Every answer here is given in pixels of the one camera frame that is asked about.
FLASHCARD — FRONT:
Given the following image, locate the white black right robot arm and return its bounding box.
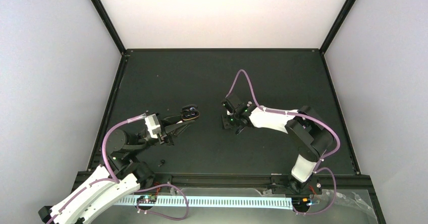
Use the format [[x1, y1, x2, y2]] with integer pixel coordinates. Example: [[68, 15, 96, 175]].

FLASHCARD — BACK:
[[221, 94, 339, 194]]

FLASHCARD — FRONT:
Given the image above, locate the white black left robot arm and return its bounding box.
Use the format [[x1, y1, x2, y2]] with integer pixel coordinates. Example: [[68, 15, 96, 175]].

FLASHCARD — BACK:
[[38, 108, 199, 223]]

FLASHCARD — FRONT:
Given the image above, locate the clear plastic sheet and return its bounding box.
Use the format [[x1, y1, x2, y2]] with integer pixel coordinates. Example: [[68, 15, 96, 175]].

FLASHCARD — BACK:
[[254, 188, 379, 224]]

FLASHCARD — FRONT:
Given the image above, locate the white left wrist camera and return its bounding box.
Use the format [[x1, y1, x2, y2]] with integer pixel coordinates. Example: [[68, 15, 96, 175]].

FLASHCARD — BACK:
[[144, 114, 162, 139]]

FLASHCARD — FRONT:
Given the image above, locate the white slotted cable duct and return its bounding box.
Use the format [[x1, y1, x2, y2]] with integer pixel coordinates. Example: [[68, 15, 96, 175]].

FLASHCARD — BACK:
[[115, 195, 293, 210]]

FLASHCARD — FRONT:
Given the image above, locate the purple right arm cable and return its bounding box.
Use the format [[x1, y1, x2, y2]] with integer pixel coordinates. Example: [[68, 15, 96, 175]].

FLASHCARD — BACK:
[[226, 69, 341, 215]]

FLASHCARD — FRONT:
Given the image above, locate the black front mounting rail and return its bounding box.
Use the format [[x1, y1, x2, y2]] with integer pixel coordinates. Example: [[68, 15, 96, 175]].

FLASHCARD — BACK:
[[73, 172, 373, 196]]

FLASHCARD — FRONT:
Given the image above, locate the black left rear frame post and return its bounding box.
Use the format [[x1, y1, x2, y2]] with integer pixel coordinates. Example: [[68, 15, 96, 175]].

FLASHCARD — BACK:
[[91, 0, 126, 54]]

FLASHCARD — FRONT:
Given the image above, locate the black frame post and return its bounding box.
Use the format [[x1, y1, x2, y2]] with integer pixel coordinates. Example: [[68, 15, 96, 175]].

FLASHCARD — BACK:
[[91, 0, 126, 54], [319, 0, 357, 55]]

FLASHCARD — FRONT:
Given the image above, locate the black right rear frame post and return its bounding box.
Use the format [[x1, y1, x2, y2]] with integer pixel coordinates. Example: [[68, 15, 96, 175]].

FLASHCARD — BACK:
[[319, 0, 357, 55]]

